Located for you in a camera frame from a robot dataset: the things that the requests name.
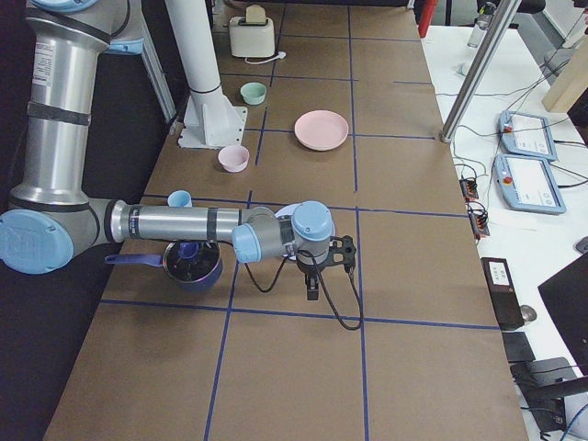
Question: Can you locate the white power plug cable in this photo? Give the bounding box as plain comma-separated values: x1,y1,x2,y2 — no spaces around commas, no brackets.
243,50,288,64

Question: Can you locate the dark blue saucepan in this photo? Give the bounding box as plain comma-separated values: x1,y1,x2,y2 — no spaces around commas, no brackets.
105,241,223,292

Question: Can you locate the blue scoop in saucepan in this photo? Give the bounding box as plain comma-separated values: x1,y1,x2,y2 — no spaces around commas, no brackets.
178,242,199,260

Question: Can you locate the small blue cup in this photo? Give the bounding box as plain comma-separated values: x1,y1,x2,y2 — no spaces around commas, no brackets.
167,190,192,208

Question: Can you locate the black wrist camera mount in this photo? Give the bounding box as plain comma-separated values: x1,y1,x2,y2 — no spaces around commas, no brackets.
325,235,356,274

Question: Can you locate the pink bowl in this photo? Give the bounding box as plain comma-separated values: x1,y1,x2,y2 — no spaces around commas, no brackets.
218,145,250,173

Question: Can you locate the lower orange connector board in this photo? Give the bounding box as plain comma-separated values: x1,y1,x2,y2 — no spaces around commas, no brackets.
468,205,490,240

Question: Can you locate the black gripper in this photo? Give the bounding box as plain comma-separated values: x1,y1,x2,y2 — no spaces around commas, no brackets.
296,250,333,300

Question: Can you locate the wooden board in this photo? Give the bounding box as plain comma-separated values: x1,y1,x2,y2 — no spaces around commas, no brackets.
542,30,587,113

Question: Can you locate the aluminium frame post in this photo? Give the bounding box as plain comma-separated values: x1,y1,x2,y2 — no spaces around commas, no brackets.
440,0,521,142

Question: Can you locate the bread slice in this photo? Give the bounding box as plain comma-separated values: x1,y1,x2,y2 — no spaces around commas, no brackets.
245,5,267,26

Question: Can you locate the black monitor corner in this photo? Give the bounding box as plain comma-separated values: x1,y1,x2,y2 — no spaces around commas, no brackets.
538,254,588,374

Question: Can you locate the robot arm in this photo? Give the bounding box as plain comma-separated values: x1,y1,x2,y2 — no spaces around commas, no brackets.
1,1,335,300

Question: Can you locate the blue plate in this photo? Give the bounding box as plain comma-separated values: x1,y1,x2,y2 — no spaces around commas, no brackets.
275,203,300,220

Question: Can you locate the lower teach pendant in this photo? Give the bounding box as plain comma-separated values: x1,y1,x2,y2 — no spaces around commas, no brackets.
493,153,567,215

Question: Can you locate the water bottle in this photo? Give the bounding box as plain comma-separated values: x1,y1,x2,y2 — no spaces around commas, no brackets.
468,1,497,48

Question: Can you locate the black stand bracket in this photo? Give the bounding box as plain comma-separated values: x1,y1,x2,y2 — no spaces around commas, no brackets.
502,332,587,440

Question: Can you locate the upper orange connector board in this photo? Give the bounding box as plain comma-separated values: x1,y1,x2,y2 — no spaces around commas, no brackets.
459,177,479,201

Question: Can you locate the white pole with base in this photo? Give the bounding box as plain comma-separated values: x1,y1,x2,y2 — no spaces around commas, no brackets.
165,0,247,150

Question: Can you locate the green bowl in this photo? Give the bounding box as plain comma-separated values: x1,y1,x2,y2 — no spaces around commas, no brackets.
240,82,267,106

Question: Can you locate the black box with label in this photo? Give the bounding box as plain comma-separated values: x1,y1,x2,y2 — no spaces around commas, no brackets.
481,257,525,331

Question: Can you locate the orange connector board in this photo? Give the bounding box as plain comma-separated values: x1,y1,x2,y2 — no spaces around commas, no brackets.
468,205,490,240
459,177,479,201

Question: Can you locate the upper teach pendant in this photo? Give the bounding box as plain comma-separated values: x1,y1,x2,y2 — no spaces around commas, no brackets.
498,110,558,162

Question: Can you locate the pink plate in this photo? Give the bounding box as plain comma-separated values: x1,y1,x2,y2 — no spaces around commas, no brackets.
294,110,349,152

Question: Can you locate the cream toaster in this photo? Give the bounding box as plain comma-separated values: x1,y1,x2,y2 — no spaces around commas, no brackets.
229,17,276,58

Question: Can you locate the teach pendant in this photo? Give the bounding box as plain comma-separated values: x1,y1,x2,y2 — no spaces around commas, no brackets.
493,153,567,215
498,110,558,162

